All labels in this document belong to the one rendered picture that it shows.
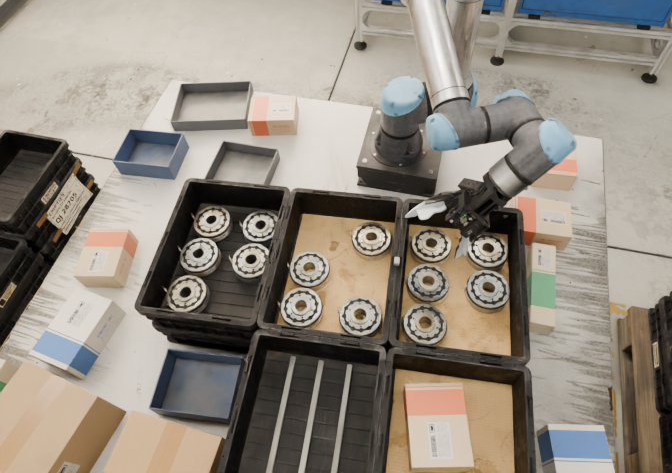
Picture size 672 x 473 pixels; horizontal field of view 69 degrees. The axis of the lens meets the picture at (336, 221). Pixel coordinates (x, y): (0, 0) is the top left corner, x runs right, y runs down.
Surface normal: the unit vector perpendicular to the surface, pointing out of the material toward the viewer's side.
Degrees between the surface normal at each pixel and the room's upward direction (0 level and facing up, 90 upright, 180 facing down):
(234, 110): 0
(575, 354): 0
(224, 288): 0
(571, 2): 90
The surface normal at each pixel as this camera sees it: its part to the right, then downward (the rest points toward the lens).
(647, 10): -0.25, 0.82
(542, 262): -0.06, -0.55
